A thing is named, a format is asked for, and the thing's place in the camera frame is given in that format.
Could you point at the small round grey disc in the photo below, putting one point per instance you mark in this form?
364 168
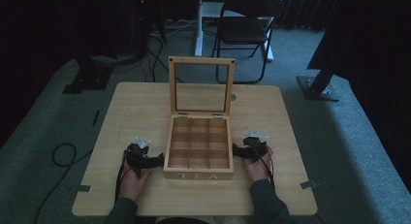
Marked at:
233 97

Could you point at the wooden tea box with lid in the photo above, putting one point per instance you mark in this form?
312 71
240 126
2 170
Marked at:
198 146

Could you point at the person's left hand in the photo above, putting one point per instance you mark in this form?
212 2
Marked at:
133 185

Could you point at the person's right hand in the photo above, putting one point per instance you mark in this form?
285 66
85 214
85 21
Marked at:
257 170

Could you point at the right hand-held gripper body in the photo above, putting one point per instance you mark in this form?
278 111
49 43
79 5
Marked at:
255 146

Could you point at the black tape strip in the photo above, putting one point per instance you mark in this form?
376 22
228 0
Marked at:
96 118

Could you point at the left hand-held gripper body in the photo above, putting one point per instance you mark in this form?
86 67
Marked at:
137 153

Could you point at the black slanted stand with base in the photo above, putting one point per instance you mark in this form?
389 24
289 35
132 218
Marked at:
318 85

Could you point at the black folding chair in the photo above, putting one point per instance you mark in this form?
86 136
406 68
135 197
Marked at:
245 30

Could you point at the grey tape piece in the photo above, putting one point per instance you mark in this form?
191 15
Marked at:
84 188
308 184

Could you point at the black stand with square base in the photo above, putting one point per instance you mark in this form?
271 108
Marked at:
90 77

